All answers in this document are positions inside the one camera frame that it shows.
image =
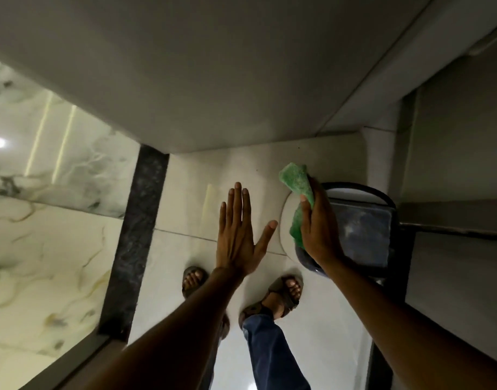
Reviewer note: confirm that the person's right hand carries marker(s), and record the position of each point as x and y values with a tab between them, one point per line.
322	235

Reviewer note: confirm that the person's left hand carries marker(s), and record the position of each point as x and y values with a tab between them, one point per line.
234	243

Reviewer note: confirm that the person's left middle finger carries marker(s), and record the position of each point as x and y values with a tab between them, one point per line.
238	207

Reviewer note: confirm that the person's right thumb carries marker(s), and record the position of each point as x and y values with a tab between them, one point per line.
305	217

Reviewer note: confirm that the person's left thumb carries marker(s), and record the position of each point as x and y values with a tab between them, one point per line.
266	236

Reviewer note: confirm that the person's left little finger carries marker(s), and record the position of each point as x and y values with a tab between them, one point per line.
222	219

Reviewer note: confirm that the green cleaning cloth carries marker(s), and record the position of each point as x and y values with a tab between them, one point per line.
299	182

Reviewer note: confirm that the person's left forearm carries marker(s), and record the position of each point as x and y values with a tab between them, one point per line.
183	328

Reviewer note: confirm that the person's right forearm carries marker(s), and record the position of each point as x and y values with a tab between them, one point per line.
394	324

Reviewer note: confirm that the brown right sandal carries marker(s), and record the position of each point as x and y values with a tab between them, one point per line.
283	298

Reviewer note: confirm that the brown sandal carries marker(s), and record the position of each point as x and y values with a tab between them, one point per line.
283	298
192	280

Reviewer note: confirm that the brown left sandal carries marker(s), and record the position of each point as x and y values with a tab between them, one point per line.
192	280

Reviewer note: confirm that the dark stone threshold strip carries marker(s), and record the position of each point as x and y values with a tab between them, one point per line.
134	239

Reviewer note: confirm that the blue jeans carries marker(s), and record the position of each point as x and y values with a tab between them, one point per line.
270	353

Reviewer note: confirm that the grey metal rail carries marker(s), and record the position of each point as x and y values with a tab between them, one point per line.
455	231

